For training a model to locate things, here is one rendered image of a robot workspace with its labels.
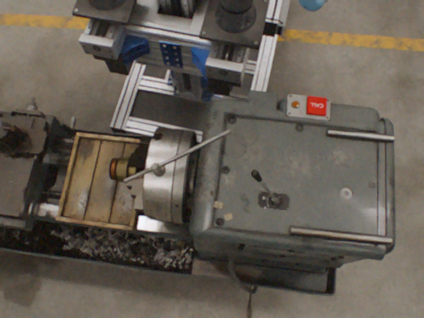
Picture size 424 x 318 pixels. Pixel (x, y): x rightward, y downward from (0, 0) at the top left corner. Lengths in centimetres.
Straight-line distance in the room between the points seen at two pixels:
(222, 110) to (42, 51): 207
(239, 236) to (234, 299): 127
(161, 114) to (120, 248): 92
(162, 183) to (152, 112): 126
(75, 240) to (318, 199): 118
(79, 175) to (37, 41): 170
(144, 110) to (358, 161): 151
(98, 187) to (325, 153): 87
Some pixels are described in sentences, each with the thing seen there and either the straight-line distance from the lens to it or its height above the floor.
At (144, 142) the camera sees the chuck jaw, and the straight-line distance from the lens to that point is 130.
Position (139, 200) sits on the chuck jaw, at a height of 111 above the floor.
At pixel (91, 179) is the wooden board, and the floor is 88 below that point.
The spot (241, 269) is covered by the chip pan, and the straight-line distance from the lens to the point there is 186.
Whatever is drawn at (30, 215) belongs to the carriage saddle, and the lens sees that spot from 167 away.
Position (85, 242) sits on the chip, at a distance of 191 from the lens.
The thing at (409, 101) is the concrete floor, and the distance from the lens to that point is 296.
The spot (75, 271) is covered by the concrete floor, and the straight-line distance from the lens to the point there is 254.
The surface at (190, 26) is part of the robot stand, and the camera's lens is 166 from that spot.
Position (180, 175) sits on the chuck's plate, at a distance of 122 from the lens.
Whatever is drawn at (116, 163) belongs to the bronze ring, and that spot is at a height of 111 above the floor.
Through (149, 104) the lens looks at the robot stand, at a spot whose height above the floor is 21.
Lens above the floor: 240
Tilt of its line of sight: 72 degrees down
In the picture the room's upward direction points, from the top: 5 degrees counter-clockwise
